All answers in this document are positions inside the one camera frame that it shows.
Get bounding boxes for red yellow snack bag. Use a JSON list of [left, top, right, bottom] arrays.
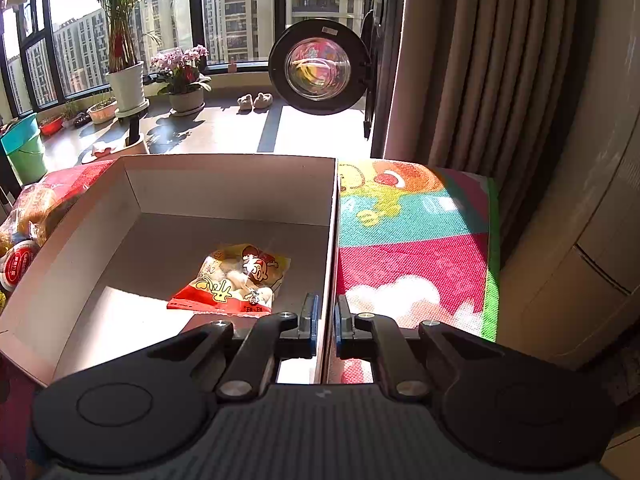
[[167, 244, 291, 318]]

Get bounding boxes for pink cardboard box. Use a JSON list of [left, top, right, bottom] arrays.
[[1, 154, 337, 385]]

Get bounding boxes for red white round snack pack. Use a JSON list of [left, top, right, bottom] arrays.
[[0, 240, 39, 294]]

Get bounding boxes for bread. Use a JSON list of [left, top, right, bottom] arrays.
[[0, 183, 79, 256]]

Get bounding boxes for colourful cartoon play mat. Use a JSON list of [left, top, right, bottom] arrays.
[[326, 158, 501, 385]]

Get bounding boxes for white air conditioner cabinet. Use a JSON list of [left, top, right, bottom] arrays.
[[498, 0, 639, 368]]

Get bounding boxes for pair of small shoes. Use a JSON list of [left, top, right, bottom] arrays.
[[236, 92, 273, 113]]

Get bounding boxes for pink flowers in pot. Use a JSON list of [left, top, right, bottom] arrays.
[[151, 44, 210, 117]]

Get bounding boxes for washing machine round door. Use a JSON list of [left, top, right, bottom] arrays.
[[268, 18, 372, 116]]

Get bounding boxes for white low planter bowl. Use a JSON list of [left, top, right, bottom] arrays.
[[87, 98, 117, 125]]

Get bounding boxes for beige curtain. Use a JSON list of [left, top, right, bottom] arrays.
[[383, 0, 593, 242]]

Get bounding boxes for red basin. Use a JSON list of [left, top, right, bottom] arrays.
[[39, 115, 65, 138]]

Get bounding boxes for green plastic bucket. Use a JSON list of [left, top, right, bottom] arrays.
[[1, 113, 48, 185]]

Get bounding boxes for tall plant white pot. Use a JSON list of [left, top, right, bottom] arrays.
[[96, 0, 149, 117]]

